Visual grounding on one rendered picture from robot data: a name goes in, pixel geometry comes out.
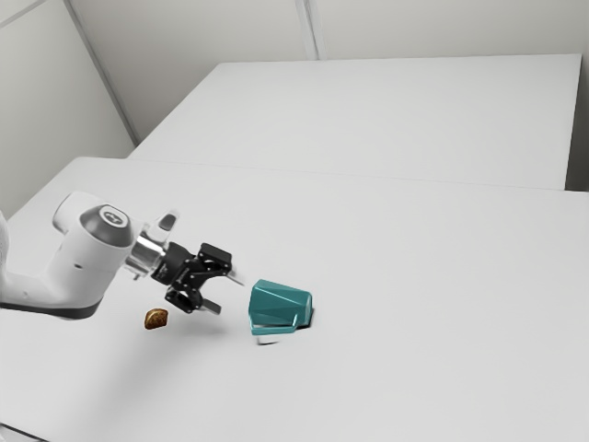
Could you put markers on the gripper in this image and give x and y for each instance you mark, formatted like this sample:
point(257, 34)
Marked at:
point(172, 268)

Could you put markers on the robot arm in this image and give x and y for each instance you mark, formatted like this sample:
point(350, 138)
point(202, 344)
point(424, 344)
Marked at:
point(69, 271)

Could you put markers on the teal faceted mug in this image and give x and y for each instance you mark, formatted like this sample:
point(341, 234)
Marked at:
point(278, 307)

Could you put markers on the brown lumpy nugget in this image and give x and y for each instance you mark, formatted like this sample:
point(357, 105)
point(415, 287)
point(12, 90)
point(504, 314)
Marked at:
point(156, 318)

